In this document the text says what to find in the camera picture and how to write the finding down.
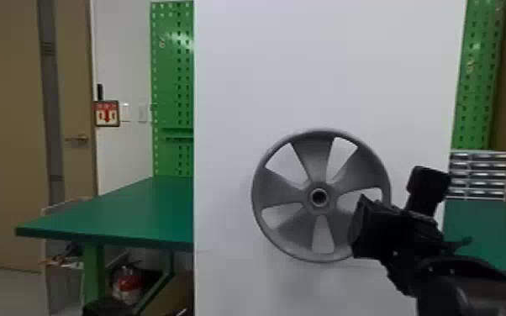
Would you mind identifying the grey wheel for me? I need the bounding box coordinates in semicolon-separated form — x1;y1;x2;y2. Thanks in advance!
250;128;393;265

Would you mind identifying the red wall sign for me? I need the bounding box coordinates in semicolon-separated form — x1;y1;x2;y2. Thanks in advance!
93;99;121;129

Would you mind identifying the beige door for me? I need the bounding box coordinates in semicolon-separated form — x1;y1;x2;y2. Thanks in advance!
57;0;99;205

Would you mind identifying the white drawer cabinet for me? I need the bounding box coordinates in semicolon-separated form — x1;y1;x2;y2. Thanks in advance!
446;150;506;203

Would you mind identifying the white panel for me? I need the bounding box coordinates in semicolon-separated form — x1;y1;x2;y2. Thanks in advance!
192;0;468;316

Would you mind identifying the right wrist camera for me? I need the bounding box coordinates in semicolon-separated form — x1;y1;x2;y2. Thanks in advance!
404;165;452;217

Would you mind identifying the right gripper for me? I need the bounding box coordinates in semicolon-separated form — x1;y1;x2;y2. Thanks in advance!
349;193;448;267

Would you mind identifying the red fire extinguisher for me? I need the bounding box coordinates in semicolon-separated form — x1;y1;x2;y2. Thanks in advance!
111;263;145;307

